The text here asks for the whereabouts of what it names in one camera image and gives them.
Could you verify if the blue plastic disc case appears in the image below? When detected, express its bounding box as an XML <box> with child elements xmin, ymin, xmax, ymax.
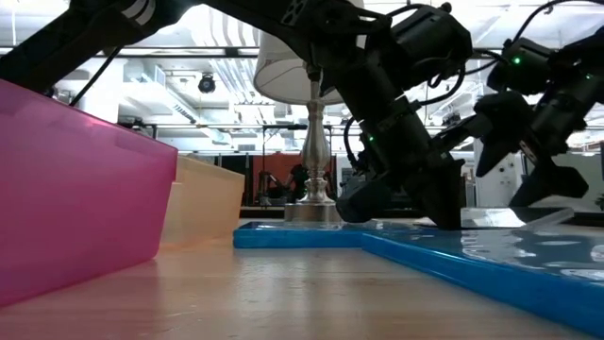
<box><xmin>232</xmin><ymin>219</ymin><xmax>426</xmax><ymax>250</ymax></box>
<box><xmin>361</xmin><ymin>225</ymin><xmax>604</xmax><ymax>337</ymax></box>

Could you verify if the red partition panel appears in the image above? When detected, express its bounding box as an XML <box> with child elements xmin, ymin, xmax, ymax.
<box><xmin>252</xmin><ymin>153</ymin><xmax>303</xmax><ymax>205</ymax></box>

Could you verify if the clear grey jewel case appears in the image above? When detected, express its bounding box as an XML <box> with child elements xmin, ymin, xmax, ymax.
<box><xmin>427</xmin><ymin>206</ymin><xmax>576</xmax><ymax>231</ymax></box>

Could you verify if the person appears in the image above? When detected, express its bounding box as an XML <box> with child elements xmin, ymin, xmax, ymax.
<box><xmin>281</xmin><ymin>162</ymin><xmax>311</xmax><ymax>204</ymax></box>

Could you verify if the pink translucent plastic bin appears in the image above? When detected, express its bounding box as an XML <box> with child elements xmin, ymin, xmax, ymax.
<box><xmin>0</xmin><ymin>77</ymin><xmax>179</xmax><ymax>308</ymax></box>

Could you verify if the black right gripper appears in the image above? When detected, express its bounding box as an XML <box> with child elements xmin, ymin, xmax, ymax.
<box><xmin>474</xmin><ymin>84</ymin><xmax>596</xmax><ymax>207</ymax></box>

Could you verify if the white shade silver table lamp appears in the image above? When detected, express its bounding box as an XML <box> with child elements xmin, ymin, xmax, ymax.
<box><xmin>253</xmin><ymin>0</ymin><xmax>367</xmax><ymax>223</ymax></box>

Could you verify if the orange translucent plastic bin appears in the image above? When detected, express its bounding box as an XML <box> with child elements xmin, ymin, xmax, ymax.
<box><xmin>159</xmin><ymin>155</ymin><xmax>246</xmax><ymax>250</ymax></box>

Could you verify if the white cabinet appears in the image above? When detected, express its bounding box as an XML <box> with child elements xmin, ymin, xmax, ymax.
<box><xmin>473</xmin><ymin>141</ymin><xmax>520</xmax><ymax>209</ymax></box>

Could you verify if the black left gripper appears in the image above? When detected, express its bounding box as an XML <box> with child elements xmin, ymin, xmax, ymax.
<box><xmin>337</xmin><ymin>101</ymin><xmax>466</xmax><ymax>231</ymax></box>

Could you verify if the black overhead rail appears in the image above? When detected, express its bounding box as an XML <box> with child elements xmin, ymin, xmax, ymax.
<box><xmin>0</xmin><ymin>45</ymin><xmax>265</xmax><ymax>60</ymax></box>

